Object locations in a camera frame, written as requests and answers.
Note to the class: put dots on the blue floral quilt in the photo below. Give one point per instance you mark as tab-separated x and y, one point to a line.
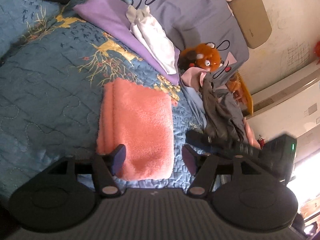
52	80

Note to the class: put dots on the dark grey garment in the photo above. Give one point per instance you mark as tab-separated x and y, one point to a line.
220	124

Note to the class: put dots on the orange plastic bag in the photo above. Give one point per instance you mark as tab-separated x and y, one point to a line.
233	84

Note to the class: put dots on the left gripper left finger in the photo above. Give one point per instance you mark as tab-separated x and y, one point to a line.
105	167

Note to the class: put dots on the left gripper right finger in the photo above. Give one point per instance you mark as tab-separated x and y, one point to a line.
206	170

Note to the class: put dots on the tan headboard cushion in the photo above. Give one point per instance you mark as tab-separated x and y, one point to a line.
253	21

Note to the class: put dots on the light blue garment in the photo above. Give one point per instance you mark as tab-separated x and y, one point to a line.
196	104

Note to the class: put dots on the grey-blue printed duvet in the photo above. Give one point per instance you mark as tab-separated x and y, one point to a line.
190	22

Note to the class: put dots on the red panda plush toy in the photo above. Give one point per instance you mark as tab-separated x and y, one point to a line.
205	56

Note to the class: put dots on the pale pink garment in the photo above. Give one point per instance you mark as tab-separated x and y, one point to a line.
193	77

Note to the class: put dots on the pink fleece towel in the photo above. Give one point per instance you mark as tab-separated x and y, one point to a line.
140	118

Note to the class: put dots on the folded white garment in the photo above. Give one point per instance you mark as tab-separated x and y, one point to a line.
151	35

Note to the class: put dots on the folded purple garment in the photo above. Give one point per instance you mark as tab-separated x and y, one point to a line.
110	16

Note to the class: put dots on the yellow pink plastic rack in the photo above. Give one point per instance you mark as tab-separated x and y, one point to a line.
245	96

